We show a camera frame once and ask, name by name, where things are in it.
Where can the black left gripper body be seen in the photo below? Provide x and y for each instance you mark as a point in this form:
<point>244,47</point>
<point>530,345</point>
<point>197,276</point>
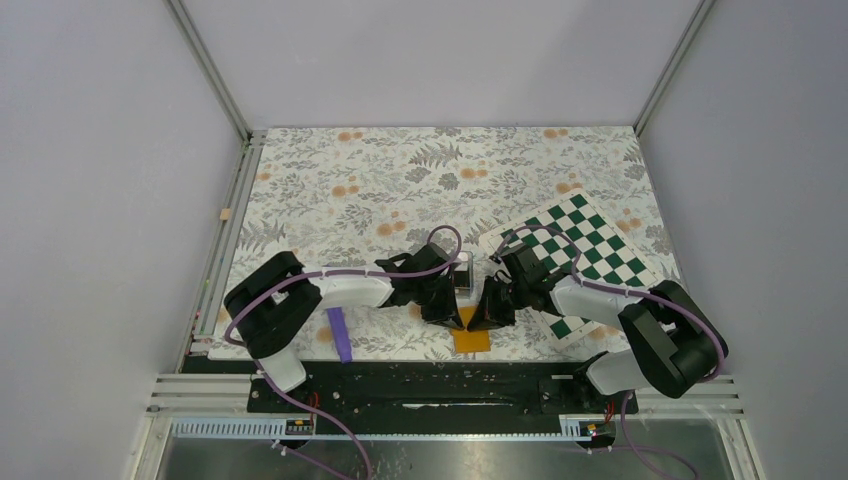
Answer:
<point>427,290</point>

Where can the orange leather card holder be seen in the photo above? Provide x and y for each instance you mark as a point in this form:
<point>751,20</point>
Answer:
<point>469,342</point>

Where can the right aluminium frame post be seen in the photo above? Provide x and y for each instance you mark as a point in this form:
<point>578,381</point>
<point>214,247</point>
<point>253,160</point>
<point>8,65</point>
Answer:
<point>674,62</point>

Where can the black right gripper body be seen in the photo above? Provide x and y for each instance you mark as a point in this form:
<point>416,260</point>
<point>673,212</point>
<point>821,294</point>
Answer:
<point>519,288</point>

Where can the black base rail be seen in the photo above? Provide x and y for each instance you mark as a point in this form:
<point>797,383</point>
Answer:
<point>427,398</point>

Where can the green white chessboard mat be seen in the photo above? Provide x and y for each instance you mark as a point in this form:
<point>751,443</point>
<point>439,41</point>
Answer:
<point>608,255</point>

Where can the black credit card stack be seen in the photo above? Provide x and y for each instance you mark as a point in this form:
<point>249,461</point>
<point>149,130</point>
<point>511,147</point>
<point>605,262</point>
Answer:
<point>462,279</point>

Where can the left aluminium frame post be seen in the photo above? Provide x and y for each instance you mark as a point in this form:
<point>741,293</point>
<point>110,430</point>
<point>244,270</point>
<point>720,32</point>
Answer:
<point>200,52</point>

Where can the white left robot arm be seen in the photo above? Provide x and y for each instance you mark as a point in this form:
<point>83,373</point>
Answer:
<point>270,306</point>

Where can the aluminium frame post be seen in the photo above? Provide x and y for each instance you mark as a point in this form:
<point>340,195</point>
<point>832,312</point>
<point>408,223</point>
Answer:
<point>200,52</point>
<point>674,62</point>

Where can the clear acrylic card box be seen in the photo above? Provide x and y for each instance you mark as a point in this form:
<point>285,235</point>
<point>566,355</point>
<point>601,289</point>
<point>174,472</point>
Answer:
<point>446,274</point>

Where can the floral patterned table mat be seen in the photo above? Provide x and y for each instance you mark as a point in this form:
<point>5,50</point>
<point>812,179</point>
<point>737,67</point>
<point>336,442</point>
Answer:
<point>348,196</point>

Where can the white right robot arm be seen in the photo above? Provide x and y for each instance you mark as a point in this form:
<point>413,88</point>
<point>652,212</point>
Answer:
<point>672,346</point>

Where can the purple marker pen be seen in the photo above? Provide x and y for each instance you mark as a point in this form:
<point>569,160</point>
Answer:
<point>341,338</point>

